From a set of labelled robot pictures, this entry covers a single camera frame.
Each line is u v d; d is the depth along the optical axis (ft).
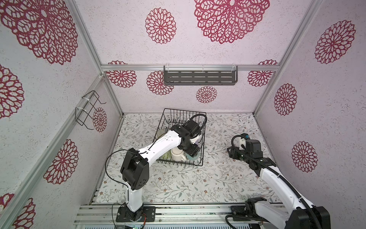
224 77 3.27
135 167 1.62
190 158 2.51
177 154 2.80
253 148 2.06
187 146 2.35
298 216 1.27
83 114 2.46
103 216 2.44
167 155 3.07
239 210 2.48
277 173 1.70
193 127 2.19
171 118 3.71
